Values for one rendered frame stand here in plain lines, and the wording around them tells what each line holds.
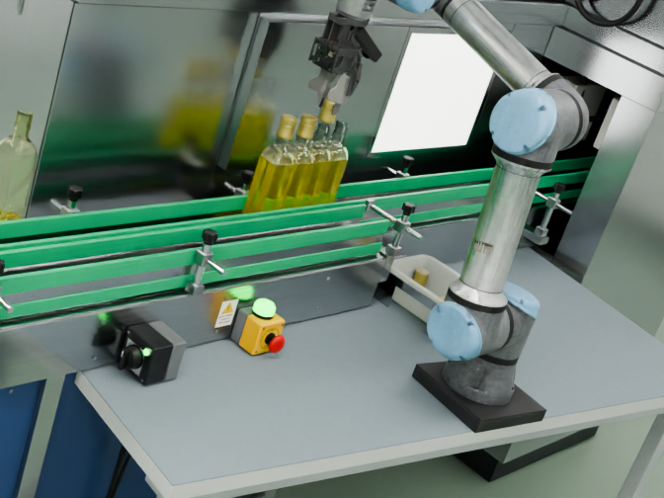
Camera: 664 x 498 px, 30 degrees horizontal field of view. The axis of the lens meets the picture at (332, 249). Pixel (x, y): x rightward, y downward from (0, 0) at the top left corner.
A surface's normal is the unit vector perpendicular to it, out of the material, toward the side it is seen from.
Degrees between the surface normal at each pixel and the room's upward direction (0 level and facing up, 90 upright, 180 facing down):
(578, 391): 0
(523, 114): 81
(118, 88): 90
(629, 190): 90
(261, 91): 90
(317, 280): 90
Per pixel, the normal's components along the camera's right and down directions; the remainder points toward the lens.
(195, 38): 0.70, 0.48
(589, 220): -0.65, 0.11
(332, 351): 0.29, -0.87
